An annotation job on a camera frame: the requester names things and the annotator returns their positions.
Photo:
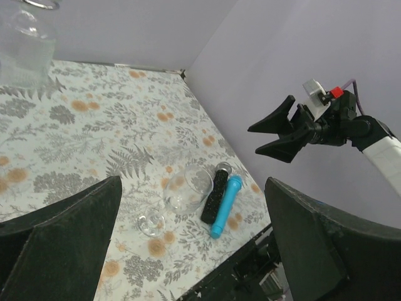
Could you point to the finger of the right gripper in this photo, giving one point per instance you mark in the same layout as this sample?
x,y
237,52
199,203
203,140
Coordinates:
x,y
277,122
286,147

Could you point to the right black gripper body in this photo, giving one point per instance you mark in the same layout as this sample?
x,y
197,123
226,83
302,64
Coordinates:
x,y
327,129

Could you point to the blue toy microphone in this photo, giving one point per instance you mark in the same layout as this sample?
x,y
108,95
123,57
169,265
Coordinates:
x,y
233,186

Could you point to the black microphone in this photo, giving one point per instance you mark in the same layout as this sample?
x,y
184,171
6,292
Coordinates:
x,y
213,202

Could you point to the patterned tumbler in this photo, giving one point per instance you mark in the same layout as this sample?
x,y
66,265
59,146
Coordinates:
x,y
27,43

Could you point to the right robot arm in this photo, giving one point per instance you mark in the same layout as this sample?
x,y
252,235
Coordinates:
x,y
377,142

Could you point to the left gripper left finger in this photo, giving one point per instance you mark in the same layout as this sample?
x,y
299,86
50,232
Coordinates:
x,y
57,252

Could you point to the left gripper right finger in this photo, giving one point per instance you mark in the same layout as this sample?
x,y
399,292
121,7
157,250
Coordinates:
x,y
329,254

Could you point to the floral tablecloth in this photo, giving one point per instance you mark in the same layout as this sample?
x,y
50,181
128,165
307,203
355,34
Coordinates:
x,y
94,121

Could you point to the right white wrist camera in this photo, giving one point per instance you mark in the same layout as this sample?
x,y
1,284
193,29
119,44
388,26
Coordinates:
x,y
319,100

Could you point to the black table front rail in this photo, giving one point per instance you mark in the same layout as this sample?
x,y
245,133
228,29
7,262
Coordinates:
x,y
248,274

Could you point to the wine glass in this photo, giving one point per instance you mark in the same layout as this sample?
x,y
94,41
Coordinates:
x,y
184,193

